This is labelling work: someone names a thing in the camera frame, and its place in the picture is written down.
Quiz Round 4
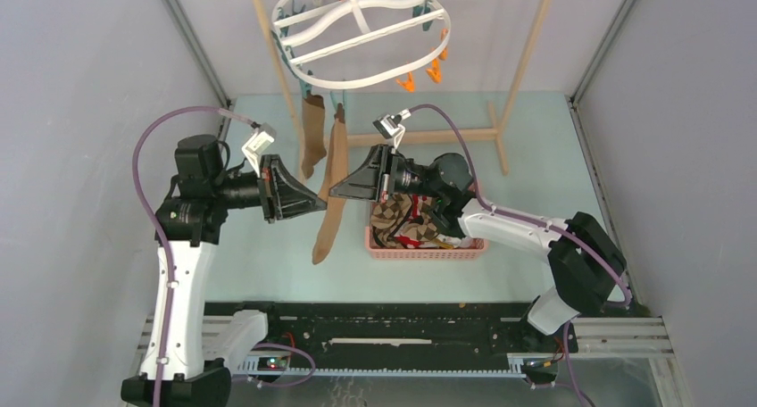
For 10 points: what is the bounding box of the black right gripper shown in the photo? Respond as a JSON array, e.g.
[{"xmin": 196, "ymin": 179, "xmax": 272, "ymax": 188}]
[{"xmin": 329, "ymin": 145, "xmax": 444, "ymax": 205}]

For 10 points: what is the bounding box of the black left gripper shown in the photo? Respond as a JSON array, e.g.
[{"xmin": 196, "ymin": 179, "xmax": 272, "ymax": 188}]
[{"xmin": 212, "ymin": 154, "xmax": 327, "ymax": 223}]

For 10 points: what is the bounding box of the brown argyle sock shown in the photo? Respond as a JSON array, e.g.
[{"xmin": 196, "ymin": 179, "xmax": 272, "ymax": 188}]
[
  {"xmin": 369, "ymin": 194, "xmax": 413, "ymax": 249},
  {"xmin": 400, "ymin": 216, "xmax": 440, "ymax": 243}
]

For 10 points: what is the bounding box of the red white striped sock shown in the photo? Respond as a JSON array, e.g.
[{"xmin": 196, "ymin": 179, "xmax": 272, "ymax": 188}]
[{"xmin": 411, "ymin": 195, "xmax": 434, "ymax": 217}]

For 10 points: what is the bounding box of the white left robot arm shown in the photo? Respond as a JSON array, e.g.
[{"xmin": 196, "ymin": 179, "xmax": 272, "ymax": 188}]
[{"xmin": 121, "ymin": 131, "xmax": 326, "ymax": 406}]

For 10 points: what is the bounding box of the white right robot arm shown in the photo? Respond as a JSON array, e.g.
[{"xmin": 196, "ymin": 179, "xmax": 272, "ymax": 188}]
[{"xmin": 329, "ymin": 145, "xmax": 630, "ymax": 352}]

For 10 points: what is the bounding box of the wooden hanger rack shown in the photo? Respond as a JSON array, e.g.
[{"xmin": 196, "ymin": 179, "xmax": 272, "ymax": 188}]
[{"xmin": 245, "ymin": 0, "xmax": 560, "ymax": 184}]

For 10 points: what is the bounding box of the white oval clip hanger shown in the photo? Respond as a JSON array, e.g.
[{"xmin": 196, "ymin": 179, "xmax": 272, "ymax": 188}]
[{"xmin": 270, "ymin": 0, "xmax": 452, "ymax": 93}]

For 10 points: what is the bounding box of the pink plastic basket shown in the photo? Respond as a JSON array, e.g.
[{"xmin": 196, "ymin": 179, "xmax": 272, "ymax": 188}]
[{"xmin": 365, "ymin": 203, "xmax": 489, "ymax": 261}]

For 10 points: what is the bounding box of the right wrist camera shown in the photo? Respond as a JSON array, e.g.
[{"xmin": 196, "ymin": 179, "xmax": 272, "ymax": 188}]
[{"xmin": 372, "ymin": 109, "xmax": 411, "ymax": 151}]

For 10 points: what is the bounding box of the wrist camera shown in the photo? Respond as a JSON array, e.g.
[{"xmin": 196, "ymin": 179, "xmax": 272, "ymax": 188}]
[
  {"xmin": 372, "ymin": 109, "xmax": 411, "ymax": 151},
  {"xmin": 241, "ymin": 122, "xmax": 277, "ymax": 175}
]

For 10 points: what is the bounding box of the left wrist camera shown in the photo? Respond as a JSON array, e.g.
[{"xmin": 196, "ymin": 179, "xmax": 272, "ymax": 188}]
[{"xmin": 241, "ymin": 122, "xmax": 277, "ymax": 175}]

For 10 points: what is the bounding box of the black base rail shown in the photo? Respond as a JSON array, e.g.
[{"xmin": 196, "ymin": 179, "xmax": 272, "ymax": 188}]
[{"xmin": 204, "ymin": 301, "xmax": 578, "ymax": 372}]

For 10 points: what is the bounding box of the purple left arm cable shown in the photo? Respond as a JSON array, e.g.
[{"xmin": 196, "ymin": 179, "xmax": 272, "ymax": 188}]
[{"xmin": 130, "ymin": 105, "xmax": 318, "ymax": 407}]

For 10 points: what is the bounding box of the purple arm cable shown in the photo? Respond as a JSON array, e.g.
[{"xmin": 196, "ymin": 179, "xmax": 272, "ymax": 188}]
[
  {"xmin": 408, "ymin": 104, "xmax": 634, "ymax": 407},
  {"xmin": 130, "ymin": 105, "xmax": 318, "ymax": 407}
]

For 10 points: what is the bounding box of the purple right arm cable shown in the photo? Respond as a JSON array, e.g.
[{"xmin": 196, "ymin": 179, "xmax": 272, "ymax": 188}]
[{"xmin": 408, "ymin": 104, "xmax": 634, "ymax": 407}]

